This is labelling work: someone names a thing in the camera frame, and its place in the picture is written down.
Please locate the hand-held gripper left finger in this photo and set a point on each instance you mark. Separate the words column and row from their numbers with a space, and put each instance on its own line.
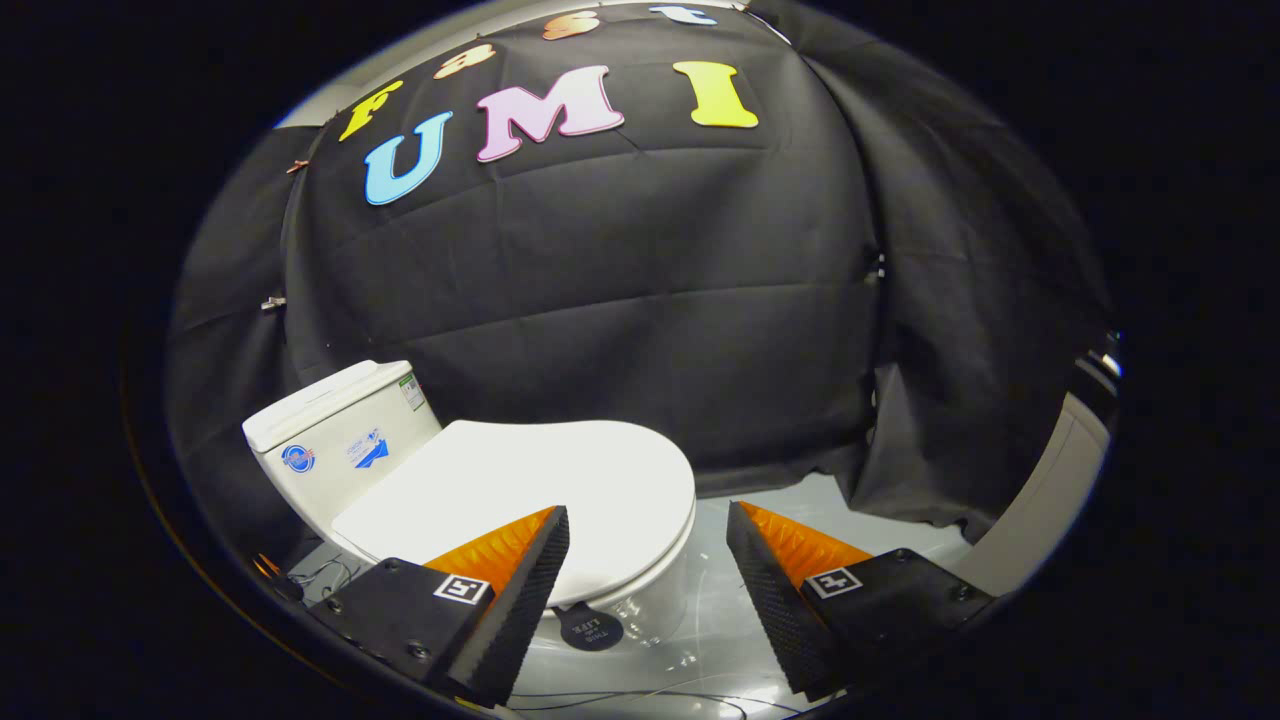
column 525, row 600

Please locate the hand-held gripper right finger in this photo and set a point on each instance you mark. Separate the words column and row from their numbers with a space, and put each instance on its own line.
column 770, row 610

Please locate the white toilet lid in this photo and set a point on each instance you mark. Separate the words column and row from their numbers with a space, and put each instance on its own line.
column 540, row 470

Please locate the white toilet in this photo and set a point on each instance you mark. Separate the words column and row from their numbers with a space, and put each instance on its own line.
column 340, row 430

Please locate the small orange black object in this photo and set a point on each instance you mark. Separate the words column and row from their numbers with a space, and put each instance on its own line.
column 272, row 575

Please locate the grey panel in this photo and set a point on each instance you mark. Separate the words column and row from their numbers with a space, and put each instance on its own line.
column 1040, row 500

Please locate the black backdrop cloth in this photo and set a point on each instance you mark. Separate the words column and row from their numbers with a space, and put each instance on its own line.
column 620, row 280

